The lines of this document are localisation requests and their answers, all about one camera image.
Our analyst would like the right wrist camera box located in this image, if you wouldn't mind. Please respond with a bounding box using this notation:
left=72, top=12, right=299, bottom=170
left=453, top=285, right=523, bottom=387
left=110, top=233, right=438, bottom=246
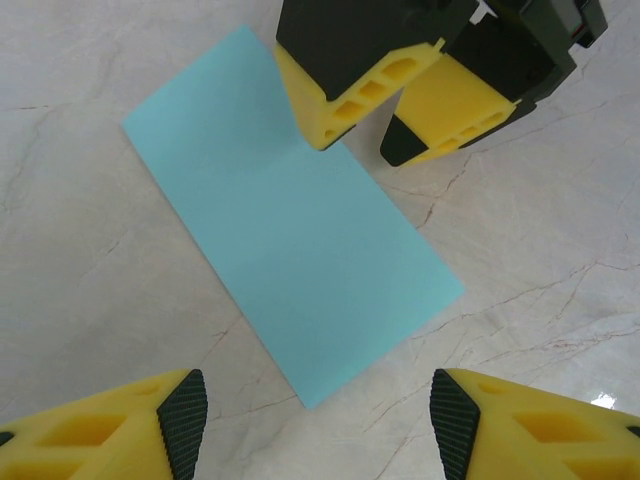
left=519, top=0, right=610, bottom=50

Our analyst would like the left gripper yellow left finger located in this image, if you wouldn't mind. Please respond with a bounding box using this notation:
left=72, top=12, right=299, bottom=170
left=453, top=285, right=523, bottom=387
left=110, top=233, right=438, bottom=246
left=0, top=368, right=209, bottom=480

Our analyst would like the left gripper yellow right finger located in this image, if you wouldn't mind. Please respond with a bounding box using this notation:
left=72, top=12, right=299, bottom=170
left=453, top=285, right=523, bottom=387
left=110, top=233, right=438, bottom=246
left=430, top=367, right=640, bottom=480

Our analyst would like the light blue cloth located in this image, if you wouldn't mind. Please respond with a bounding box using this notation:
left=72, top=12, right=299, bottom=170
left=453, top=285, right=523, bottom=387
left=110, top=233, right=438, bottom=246
left=122, top=23, right=466, bottom=412

